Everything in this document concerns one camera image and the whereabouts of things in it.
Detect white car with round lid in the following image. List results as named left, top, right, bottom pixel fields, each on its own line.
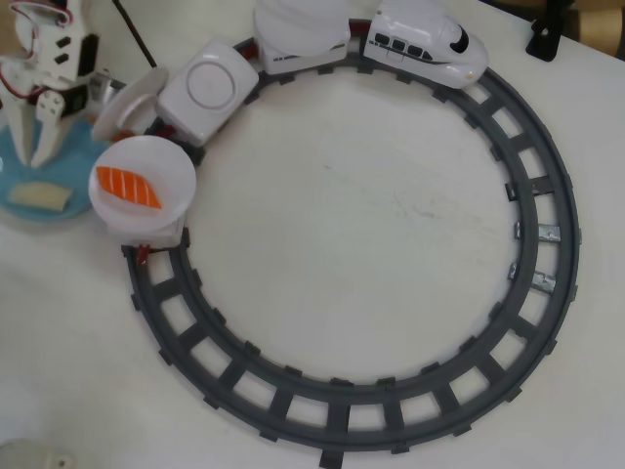
left=155, top=39, right=261, bottom=149

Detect white toy train car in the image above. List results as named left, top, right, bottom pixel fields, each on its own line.
left=119, top=214, right=190, bottom=258
left=253, top=28, right=354, bottom=77

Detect black clamp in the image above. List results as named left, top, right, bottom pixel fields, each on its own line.
left=523, top=18, right=565, bottom=64

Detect orange salmon sushi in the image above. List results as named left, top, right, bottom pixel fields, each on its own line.
left=94, top=165, right=165, bottom=212

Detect pale white squid sushi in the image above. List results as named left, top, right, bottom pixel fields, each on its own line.
left=6, top=181, right=72, bottom=212

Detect white Shinkansen toy locomotive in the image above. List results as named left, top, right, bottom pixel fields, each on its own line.
left=359, top=0, right=490, bottom=90

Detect white gripper black servos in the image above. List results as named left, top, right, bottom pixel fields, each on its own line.
left=0, top=0, right=103, bottom=168

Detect thin black rod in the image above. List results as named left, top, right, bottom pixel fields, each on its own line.
left=111, top=0, right=158, bottom=68

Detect grey circular toy track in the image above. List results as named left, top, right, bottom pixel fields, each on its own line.
left=120, top=18, right=585, bottom=469

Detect red white servo cable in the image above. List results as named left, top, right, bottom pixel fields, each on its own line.
left=52, top=0, right=82, bottom=31

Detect blue round dish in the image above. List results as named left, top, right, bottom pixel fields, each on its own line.
left=0, top=114, right=100, bottom=222

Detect shiny silver metal piece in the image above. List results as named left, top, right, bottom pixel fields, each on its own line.
left=89, top=71, right=126, bottom=116

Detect brown cardboard tube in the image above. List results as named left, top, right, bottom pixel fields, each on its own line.
left=574, top=8, right=625, bottom=58

